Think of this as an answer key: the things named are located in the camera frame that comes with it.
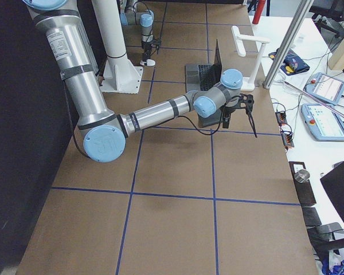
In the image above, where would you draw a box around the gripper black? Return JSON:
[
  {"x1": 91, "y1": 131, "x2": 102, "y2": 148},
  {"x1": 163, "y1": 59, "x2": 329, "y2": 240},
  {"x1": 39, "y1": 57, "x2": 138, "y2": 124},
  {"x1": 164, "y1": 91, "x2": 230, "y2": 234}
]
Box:
[
  {"x1": 142, "y1": 40, "x2": 154, "y2": 62},
  {"x1": 222, "y1": 99, "x2": 239, "y2": 128}
]

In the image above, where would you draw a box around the white computer mouse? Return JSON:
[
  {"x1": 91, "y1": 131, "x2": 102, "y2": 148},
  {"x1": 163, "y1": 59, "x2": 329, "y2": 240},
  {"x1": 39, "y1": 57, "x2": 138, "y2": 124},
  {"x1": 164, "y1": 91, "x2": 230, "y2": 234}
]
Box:
[{"x1": 140, "y1": 59, "x2": 156, "y2": 67}]

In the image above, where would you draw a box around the black mouse pad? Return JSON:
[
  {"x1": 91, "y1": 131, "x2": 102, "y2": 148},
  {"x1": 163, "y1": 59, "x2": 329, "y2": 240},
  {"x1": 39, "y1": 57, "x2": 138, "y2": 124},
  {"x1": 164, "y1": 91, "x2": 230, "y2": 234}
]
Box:
[{"x1": 198, "y1": 109, "x2": 222, "y2": 128}]

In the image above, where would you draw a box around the grey laptop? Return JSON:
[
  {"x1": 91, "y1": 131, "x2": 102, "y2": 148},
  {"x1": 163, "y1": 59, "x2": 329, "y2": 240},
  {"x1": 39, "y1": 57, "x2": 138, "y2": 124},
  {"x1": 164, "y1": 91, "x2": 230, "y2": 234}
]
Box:
[{"x1": 185, "y1": 40, "x2": 222, "y2": 92}]

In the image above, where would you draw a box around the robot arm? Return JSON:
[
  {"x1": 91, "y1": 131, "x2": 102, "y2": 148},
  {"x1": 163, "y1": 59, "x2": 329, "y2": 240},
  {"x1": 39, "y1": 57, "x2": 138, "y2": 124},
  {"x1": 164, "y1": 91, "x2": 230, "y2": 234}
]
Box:
[
  {"x1": 120, "y1": 1, "x2": 158, "y2": 66},
  {"x1": 26, "y1": 1, "x2": 243, "y2": 163}
]

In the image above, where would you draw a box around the white desk lamp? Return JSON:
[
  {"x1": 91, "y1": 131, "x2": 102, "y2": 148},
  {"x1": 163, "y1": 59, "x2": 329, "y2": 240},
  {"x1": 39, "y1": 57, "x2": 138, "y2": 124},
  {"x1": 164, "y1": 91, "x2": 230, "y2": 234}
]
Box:
[{"x1": 231, "y1": 25, "x2": 271, "y2": 91}]

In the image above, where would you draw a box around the blue printed pouch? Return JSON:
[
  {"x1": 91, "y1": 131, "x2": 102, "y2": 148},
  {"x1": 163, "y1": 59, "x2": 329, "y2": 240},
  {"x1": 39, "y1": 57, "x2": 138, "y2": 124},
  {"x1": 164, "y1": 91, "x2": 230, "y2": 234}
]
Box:
[{"x1": 280, "y1": 49, "x2": 310, "y2": 76}]

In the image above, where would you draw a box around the metal cylinder on box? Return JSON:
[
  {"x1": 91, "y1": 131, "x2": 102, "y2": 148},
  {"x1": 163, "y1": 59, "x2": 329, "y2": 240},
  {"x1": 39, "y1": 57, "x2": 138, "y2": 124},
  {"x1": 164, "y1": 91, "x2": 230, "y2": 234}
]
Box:
[{"x1": 294, "y1": 169, "x2": 310, "y2": 183}]

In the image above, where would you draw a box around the teach pendant near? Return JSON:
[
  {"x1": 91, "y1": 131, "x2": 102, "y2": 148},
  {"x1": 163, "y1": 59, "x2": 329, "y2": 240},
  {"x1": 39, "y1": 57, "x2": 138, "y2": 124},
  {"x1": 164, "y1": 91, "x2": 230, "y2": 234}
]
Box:
[{"x1": 301, "y1": 104, "x2": 344, "y2": 142}]

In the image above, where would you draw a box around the teach pendant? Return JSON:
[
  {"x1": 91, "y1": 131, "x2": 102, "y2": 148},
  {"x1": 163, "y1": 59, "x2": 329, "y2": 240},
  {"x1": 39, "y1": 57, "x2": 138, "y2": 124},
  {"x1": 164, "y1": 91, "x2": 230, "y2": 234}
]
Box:
[
  {"x1": 304, "y1": 72, "x2": 344, "y2": 105},
  {"x1": 301, "y1": 104, "x2": 344, "y2": 142}
]

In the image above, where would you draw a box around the teach pendant far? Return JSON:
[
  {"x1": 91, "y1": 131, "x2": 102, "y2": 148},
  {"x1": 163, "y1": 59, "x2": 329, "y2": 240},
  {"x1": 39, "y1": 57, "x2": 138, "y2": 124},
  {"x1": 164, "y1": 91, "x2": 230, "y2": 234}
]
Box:
[{"x1": 304, "y1": 72, "x2": 344, "y2": 105}]

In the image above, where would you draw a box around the red cylinder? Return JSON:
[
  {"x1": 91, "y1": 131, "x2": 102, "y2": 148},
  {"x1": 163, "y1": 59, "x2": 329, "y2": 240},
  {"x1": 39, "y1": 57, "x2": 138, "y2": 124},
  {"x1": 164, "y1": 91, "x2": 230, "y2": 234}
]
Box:
[{"x1": 252, "y1": 0, "x2": 266, "y2": 25}]

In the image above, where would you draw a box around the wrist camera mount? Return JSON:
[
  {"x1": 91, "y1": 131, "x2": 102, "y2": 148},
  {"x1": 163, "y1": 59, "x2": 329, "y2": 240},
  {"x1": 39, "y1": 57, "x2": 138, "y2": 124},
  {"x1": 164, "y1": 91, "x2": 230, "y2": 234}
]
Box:
[
  {"x1": 237, "y1": 93, "x2": 255, "y2": 115},
  {"x1": 150, "y1": 38, "x2": 161, "y2": 56}
]

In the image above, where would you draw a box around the black braided cable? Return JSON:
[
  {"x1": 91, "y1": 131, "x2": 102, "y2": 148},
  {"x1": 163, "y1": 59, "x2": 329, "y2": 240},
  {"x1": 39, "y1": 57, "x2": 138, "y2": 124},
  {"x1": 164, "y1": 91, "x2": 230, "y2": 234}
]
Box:
[{"x1": 174, "y1": 96, "x2": 259, "y2": 139}]

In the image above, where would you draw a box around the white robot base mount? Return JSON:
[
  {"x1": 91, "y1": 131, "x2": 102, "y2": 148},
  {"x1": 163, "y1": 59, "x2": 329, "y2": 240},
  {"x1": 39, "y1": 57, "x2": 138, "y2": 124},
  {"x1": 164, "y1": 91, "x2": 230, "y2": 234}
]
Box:
[{"x1": 92, "y1": 0, "x2": 143, "y2": 94}]

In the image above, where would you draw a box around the usb hub with cables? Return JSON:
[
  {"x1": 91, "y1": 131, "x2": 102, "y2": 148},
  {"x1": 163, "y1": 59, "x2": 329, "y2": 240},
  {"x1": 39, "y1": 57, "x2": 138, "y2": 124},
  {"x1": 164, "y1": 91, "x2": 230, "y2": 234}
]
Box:
[{"x1": 275, "y1": 111, "x2": 287, "y2": 126}]

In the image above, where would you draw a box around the aluminium frame post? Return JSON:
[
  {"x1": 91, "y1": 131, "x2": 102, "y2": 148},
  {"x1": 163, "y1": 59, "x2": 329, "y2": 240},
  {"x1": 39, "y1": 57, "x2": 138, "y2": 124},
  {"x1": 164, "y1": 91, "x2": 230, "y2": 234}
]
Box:
[{"x1": 263, "y1": 0, "x2": 314, "y2": 89}]

